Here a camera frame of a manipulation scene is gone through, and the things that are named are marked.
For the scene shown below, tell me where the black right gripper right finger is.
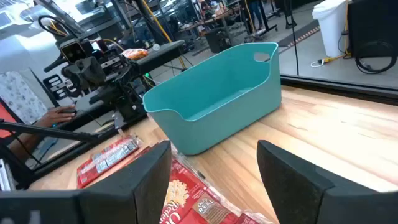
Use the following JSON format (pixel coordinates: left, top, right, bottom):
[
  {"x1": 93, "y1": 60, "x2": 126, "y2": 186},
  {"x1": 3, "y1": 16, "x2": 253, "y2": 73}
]
[{"x1": 256, "y1": 139, "x2": 398, "y2": 224}]

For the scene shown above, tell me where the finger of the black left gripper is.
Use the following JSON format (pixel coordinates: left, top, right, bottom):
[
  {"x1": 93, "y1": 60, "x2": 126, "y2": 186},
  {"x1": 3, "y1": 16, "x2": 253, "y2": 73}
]
[
  {"x1": 42, "y1": 73, "x2": 82, "y2": 101},
  {"x1": 42, "y1": 54, "x2": 68, "y2": 73}
]

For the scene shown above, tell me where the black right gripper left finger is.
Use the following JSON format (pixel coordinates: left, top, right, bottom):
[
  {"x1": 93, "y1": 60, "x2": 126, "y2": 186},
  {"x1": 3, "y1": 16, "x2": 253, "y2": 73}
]
[{"x1": 0, "y1": 140, "x2": 172, "y2": 224}]

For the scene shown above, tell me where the red popcorn bag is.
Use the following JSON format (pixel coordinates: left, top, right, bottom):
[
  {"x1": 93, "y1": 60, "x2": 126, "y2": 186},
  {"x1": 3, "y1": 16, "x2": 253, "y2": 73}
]
[
  {"x1": 76, "y1": 135, "x2": 144, "y2": 190},
  {"x1": 158, "y1": 155, "x2": 274, "y2": 224}
]

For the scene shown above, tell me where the person's forearm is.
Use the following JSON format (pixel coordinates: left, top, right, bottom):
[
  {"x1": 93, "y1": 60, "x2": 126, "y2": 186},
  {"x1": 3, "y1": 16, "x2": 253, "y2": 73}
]
[{"x1": 7, "y1": 123, "x2": 47, "y2": 160}]

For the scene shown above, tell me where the person's hand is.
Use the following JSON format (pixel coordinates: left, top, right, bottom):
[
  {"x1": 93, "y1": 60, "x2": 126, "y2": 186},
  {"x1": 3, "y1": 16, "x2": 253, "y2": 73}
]
[{"x1": 39, "y1": 105, "x2": 77, "y2": 128}]

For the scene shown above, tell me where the black support bar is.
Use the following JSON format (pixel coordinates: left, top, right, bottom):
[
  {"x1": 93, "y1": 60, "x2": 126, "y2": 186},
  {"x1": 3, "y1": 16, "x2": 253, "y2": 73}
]
[{"x1": 0, "y1": 120, "x2": 101, "y2": 144}]

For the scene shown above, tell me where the orange snack bag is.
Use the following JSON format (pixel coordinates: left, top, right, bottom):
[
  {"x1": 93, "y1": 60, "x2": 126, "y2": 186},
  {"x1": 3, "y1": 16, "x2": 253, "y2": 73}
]
[{"x1": 121, "y1": 48, "x2": 149, "y2": 60}]

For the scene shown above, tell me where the black desk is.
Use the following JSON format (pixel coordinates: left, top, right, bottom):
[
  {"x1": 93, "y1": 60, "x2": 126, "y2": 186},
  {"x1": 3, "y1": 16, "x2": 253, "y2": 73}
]
[{"x1": 55, "y1": 39, "x2": 187, "y2": 131}]

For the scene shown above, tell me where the teal plastic basket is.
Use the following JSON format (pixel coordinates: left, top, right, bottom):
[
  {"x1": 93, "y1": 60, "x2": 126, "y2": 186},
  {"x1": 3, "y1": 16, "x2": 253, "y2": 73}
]
[{"x1": 142, "y1": 42, "x2": 282, "y2": 156}]

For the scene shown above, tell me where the black bin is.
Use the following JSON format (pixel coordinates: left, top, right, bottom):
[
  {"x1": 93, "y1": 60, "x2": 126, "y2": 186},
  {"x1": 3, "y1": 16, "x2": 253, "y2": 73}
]
[{"x1": 203, "y1": 27, "x2": 233, "y2": 54}]

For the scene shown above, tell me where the black striped floor mat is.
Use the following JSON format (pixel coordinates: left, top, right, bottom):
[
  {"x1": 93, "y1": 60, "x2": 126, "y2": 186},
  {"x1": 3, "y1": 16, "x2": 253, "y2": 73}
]
[{"x1": 277, "y1": 19, "x2": 321, "y2": 48}]

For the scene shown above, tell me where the white trash bin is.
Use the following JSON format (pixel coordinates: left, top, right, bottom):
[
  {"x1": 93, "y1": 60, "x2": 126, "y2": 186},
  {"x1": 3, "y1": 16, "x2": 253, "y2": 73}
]
[{"x1": 312, "y1": 0, "x2": 351, "y2": 58}]

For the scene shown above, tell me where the person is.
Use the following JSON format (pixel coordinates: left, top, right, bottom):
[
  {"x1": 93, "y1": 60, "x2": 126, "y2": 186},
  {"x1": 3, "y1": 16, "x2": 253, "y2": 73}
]
[{"x1": 246, "y1": 0, "x2": 265, "y2": 32}]

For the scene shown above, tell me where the black cabinet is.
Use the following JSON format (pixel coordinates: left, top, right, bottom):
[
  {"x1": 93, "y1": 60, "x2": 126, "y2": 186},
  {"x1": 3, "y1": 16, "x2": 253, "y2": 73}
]
[{"x1": 347, "y1": 0, "x2": 398, "y2": 58}]

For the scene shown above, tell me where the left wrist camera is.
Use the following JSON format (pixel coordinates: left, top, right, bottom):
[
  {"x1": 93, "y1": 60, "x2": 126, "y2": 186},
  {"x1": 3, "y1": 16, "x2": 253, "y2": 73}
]
[{"x1": 58, "y1": 39, "x2": 88, "y2": 65}]

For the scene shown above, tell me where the black cable coil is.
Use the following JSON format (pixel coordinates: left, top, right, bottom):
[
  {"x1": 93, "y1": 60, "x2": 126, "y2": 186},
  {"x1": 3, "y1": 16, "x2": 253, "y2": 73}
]
[{"x1": 354, "y1": 40, "x2": 398, "y2": 75}]

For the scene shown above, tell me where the yellow extension cable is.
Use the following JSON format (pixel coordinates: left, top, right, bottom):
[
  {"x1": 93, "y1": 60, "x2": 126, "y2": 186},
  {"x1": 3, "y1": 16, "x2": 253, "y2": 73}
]
[{"x1": 310, "y1": 0, "x2": 353, "y2": 68}]

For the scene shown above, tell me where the thin black floor cable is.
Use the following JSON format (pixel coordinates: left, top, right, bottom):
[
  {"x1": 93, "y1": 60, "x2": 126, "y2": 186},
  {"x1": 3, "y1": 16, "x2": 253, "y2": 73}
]
[{"x1": 289, "y1": 0, "x2": 301, "y2": 77}]

